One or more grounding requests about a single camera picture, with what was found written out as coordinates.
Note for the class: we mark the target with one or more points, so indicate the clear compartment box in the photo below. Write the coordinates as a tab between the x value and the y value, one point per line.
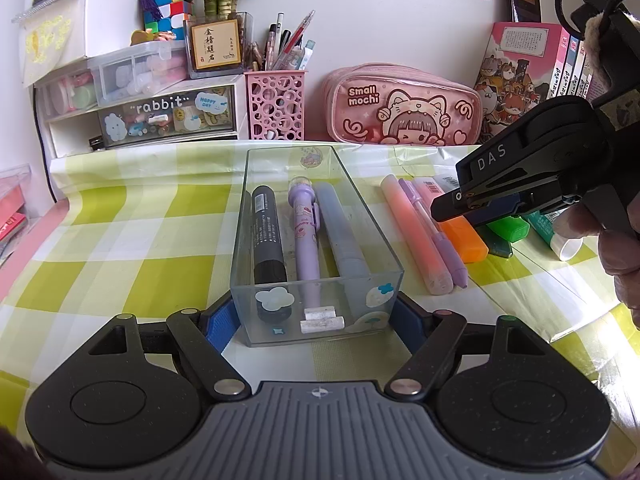
120	75

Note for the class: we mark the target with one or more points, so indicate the green highlighter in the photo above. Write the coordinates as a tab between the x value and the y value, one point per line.
510	230

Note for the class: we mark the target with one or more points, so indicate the small yellow figurine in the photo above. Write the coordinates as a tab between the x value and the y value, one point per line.
147	36

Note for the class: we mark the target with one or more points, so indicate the white drawer organizer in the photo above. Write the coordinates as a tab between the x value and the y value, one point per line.
165	115

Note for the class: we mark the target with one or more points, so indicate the dark blurred cloth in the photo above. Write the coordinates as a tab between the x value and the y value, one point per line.
10	460

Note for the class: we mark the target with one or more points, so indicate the clear plastic tray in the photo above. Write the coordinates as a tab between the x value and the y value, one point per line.
350	335

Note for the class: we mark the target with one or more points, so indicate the person's right hand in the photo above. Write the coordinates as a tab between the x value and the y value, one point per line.
620	260

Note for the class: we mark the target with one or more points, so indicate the bunch of pens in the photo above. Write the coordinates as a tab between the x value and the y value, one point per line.
285	45

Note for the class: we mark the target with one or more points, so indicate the pink cartoon cover book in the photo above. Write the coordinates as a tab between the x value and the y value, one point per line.
515	60

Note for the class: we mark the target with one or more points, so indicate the white storage box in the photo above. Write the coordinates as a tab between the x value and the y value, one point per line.
105	25

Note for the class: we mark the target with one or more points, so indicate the green checked tablecloth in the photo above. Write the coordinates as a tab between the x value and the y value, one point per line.
125	260

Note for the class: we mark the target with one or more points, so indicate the cartoon comic book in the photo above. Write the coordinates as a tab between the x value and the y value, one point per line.
564	60
579	70

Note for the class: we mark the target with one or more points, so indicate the purple stamp-top pen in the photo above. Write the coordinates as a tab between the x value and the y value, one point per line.
306	240

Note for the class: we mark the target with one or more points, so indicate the pink perforated pen holder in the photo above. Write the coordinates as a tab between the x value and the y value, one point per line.
275	105

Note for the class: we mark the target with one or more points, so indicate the black marker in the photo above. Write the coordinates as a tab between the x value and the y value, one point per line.
267	230

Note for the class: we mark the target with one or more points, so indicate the orange highlighter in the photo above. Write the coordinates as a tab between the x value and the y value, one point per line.
465	240

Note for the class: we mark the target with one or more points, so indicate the slim purple pen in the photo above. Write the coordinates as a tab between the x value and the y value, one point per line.
445	250

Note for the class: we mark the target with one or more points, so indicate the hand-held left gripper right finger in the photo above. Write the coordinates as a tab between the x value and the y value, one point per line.
405	325

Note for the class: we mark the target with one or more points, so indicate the blue-grey highlighter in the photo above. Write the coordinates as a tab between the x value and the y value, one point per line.
340	230

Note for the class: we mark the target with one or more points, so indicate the fuzzy beige cuff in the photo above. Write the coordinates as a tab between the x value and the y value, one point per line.
597	40

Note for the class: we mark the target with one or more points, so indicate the grey metal case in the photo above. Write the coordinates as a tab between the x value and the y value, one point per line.
497	248

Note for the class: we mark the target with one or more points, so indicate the small black adapter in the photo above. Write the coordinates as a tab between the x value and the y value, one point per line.
97	142

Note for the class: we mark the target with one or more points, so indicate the pale pink labelled pen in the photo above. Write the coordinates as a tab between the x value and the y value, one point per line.
429	186

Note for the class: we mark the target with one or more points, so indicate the pink highlighter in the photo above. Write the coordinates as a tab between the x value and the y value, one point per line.
415	235

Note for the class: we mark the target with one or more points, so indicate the pink cartoon pencil case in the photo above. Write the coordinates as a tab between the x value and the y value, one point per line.
400	105

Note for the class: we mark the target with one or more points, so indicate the pink desk mat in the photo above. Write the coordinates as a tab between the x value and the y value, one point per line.
20	255

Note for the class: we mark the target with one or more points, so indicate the purple tassel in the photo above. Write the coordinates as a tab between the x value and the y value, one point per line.
147	2

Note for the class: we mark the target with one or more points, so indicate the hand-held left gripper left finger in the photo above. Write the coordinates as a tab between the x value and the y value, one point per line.
220	325

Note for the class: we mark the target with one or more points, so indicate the green white glue stick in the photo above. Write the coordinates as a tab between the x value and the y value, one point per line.
555	240

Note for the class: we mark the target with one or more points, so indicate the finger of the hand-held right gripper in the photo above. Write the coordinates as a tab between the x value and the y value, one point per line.
452	205
495	212

